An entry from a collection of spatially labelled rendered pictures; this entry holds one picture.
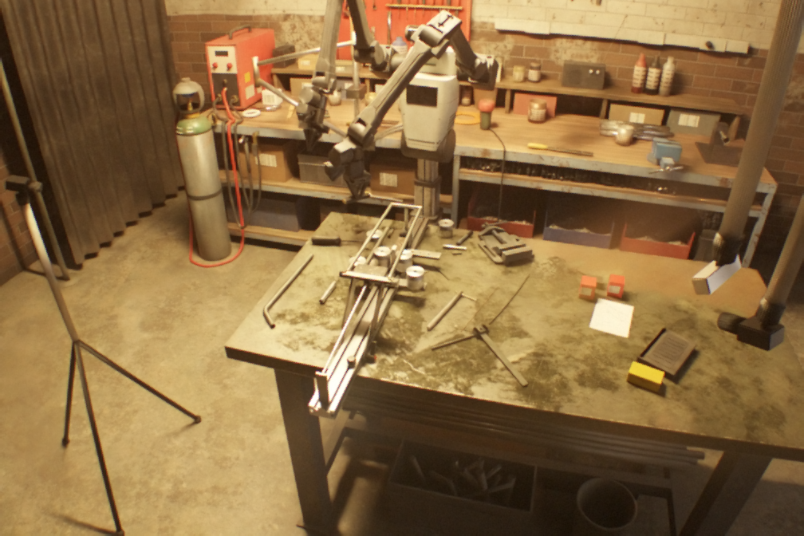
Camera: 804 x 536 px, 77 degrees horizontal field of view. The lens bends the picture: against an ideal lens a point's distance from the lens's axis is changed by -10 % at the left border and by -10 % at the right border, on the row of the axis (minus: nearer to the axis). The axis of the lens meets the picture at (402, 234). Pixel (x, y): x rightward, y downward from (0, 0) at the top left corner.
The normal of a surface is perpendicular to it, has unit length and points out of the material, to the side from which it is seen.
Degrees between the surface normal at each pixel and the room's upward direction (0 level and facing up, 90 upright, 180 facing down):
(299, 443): 90
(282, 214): 90
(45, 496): 0
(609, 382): 0
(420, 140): 90
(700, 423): 0
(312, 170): 90
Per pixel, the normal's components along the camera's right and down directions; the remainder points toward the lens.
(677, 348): 0.00, -0.86
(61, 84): 0.41, 0.45
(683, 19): -0.26, 0.48
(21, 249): 0.96, 0.14
